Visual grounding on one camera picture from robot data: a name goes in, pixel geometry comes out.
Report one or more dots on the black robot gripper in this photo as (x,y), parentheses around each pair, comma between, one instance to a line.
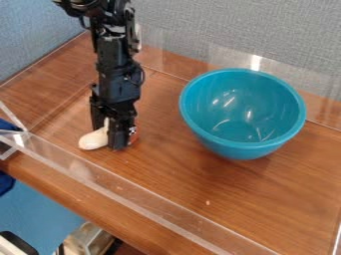
(113,100)

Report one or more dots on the clear acrylic back barrier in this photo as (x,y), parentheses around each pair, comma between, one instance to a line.
(319,89)

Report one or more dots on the black white device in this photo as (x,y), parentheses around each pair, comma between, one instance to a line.
(13,245)

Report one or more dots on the blue plastic bowl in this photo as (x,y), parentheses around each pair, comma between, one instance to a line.
(244,112)

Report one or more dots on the grey metal box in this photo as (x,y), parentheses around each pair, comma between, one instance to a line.
(89,240)

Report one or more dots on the clear acrylic corner bracket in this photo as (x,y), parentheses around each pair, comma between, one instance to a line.
(140,37)

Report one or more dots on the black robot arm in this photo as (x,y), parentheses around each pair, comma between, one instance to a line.
(117,40)

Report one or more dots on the blue cloth object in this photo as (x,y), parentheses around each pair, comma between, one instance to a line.
(7,181)

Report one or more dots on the clear acrylic front barrier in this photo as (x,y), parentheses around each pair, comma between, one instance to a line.
(193,227)

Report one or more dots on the plush brown white mushroom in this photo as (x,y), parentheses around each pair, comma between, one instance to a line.
(97,138)

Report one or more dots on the clear acrylic barrier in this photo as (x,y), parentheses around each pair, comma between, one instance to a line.
(319,89)
(193,227)

